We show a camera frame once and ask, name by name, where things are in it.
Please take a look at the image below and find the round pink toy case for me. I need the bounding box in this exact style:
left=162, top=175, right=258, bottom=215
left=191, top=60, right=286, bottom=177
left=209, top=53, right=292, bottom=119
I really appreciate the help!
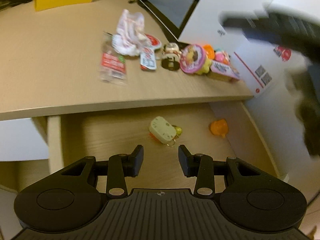
left=180, top=44, right=212, bottom=75

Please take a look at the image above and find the orange plastic toy on desk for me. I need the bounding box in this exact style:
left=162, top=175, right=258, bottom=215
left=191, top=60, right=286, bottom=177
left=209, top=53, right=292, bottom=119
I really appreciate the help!
left=202, top=44, right=215, bottom=60

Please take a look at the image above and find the large white cardboard box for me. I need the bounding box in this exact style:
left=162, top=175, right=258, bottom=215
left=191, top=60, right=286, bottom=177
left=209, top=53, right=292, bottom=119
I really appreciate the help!
left=179, top=0, right=319, bottom=97

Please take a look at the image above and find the pink toy on desk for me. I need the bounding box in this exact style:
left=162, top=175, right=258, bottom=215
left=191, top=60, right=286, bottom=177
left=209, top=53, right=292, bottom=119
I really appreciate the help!
left=214, top=49, right=230, bottom=65

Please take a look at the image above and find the white pink cloth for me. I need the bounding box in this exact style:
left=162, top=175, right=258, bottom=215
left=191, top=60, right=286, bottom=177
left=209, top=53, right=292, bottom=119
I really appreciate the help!
left=112, top=9, right=150, bottom=56

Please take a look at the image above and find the pink illustrated package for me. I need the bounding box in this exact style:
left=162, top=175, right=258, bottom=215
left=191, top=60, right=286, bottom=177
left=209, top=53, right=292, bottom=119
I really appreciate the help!
left=208, top=61, right=241, bottom=82

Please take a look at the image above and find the red white paddle-shaped package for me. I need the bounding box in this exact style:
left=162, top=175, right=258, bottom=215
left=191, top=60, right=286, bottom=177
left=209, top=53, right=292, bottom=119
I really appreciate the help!
left=140, top=34, right=162, bottom=71

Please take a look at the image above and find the small black white figurine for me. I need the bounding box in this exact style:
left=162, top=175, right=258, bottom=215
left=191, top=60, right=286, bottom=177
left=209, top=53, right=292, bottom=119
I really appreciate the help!
left=161, top=43, right=181, bottom=71

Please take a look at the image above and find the clear plastic water bottle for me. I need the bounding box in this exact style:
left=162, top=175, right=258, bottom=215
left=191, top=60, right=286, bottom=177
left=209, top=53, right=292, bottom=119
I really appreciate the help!
left=99, top=32, right=127, bottom=83

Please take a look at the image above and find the orange plastic toy in drawer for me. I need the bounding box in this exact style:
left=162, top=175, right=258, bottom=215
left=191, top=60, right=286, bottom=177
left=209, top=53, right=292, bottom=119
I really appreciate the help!
left=209, top=119, right=229, bottom=138

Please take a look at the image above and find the cream cat-face keychain toy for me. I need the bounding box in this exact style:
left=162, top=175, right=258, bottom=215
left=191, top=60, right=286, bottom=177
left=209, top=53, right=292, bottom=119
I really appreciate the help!
left=149, top=116, right=182, bottom=147

